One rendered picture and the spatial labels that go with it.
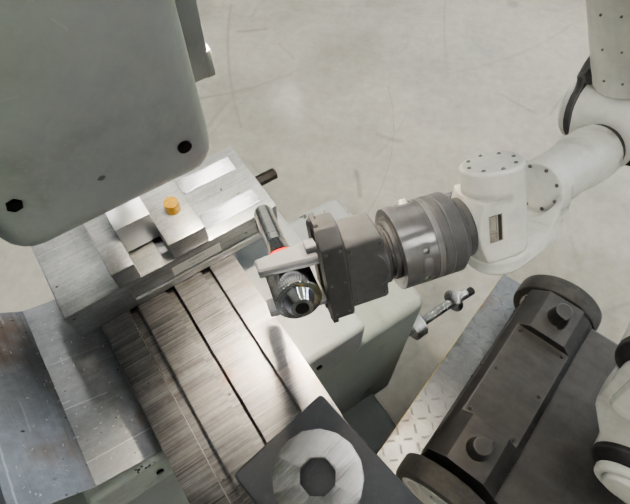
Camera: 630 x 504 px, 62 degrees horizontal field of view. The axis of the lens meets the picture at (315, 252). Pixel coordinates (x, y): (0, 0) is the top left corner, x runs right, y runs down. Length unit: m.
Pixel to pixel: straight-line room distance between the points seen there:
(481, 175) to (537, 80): 2.19
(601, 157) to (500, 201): 0.18
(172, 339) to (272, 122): 1.64
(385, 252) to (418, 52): 2.24
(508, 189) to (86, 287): 0.58
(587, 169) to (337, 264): 0.32
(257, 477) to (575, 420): 0.83
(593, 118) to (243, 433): 0.62
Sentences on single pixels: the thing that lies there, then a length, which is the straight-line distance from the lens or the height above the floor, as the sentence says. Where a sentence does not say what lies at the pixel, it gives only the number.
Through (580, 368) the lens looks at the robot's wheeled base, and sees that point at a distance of 1.31.
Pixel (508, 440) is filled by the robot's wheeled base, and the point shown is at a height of 0.61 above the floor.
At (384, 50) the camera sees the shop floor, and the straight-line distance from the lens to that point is 2.71.
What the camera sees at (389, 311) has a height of 0.74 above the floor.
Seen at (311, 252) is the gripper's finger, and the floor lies 1.24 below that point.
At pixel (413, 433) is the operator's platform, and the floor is 0.40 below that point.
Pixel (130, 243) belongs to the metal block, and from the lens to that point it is 0.81.
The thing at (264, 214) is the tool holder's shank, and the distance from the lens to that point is 0.63.
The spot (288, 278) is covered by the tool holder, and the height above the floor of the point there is 1.24.
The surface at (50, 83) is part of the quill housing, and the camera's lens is 0.38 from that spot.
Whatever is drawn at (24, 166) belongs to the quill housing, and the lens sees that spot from 0.41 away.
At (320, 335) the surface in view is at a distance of 0.89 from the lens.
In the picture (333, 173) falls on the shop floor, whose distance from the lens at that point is 2.16.
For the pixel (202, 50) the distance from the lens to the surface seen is 0.51.
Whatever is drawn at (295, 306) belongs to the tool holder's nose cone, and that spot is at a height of 1.23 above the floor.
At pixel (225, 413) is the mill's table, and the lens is 0.78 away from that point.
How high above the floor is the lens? 1.69
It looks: 60 degrees down
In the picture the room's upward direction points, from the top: straight up
